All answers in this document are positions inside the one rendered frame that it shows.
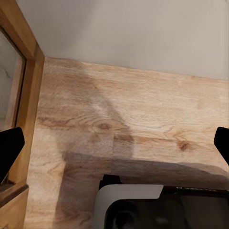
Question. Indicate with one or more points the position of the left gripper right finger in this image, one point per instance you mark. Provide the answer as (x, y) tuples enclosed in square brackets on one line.
[(221, 141)]

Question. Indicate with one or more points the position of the door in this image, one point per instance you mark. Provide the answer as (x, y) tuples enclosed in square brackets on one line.
[(21, 68)]

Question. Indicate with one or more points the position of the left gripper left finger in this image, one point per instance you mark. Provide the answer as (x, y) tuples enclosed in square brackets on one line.
[(11, 143)]

